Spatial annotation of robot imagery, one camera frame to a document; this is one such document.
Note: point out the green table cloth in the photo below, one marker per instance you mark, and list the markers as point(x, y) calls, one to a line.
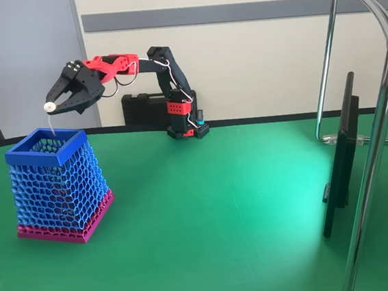
point(225, 252)

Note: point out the chrome tube stand frame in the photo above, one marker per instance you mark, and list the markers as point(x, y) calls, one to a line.
point(378, 145)

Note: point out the black plastic tool case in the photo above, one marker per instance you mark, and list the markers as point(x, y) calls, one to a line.
point(142, 109)

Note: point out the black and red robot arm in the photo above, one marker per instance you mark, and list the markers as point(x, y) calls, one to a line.
point(117, 65)

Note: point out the grey wall rail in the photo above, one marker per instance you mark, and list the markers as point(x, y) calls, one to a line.
point(236, 12)

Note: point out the white thin stick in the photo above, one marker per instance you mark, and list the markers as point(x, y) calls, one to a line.
point(50, 107)

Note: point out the black flat monitor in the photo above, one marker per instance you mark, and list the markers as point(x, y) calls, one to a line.
point(343, 165)

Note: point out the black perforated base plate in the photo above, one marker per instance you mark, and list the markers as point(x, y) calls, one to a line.
point(202, 131)

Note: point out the blue and pink lattice basket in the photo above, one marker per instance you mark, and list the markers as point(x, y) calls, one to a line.
point(34, 159)

